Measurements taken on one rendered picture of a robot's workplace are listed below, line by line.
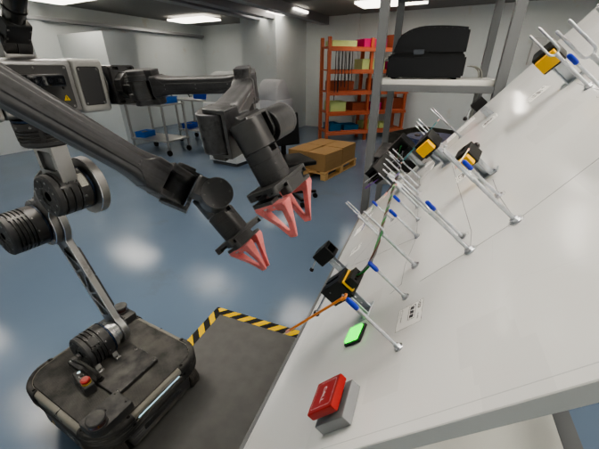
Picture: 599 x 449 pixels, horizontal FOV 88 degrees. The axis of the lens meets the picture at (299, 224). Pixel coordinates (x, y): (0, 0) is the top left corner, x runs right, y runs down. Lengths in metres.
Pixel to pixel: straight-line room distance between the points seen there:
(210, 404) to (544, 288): 1.65
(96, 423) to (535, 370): 1.44
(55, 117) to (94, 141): 0.05
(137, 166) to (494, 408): 0.58
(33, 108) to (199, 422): 1.52
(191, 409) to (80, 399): 0.48
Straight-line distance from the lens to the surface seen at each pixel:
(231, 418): 1.79
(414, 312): 0.51
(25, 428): 2.15
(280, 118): 0.55
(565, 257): 0.41
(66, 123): 0.59
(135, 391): 1.70
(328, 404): 0.45
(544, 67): 0.86
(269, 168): 0.50
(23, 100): 0.58
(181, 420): 1.84
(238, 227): 0.64
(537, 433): 0.95
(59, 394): 1.85
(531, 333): 0.36
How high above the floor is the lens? 1.50
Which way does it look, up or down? 27 degrees down
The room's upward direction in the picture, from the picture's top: straight up
